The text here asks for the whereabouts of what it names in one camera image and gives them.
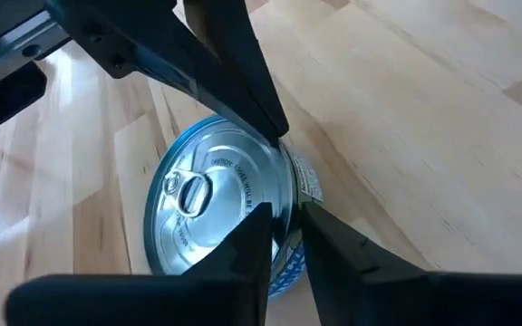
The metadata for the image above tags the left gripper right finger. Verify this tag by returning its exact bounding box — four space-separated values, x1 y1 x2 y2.
297 201 522 326

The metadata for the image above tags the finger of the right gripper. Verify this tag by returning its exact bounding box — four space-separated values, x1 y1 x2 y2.
183 0 290 139
45 0 281 148

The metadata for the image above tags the pull-tab blue-labelled seafood can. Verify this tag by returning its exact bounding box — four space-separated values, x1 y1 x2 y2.
142 113 325 300

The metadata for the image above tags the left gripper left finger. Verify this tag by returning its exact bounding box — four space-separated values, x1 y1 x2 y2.
5 202 275 326

